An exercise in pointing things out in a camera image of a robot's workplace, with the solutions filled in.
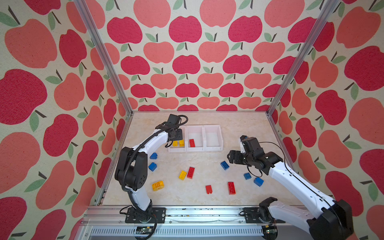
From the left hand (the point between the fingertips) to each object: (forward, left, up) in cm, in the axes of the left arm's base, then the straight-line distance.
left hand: (179, 136), depth 94 cm
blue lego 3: (-16, +16, -9) cm, 25 cm away
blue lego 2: (-27, -46, -8) cm, 54 cm away
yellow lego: (-1, +3, -7) cm, 8 cm away
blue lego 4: (-9, +17, -9) cm, 21 cm away
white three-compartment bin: (+4, -13, -8) cm, 16 cm away
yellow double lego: (-29, +11, -7) cm, 31 cm away
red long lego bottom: (-30, -30, -9) cm, 43 cm away
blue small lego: (-22, -41, -11) cm, 48 cm away
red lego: (0, -8, -9) cm, 12 cm away
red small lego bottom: (-30, -17, -10) cm, 36 cm away
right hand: (-16, -33, +3) cm, 37 cm away
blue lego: (-16, -28, -9) cm, 34 cm away
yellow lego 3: (-22, -2, -10) cm, 24 cm away
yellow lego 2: (-1, -1, -7) cm, 7 cm away
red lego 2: (-20, -7, -10) cm, 24 cm away
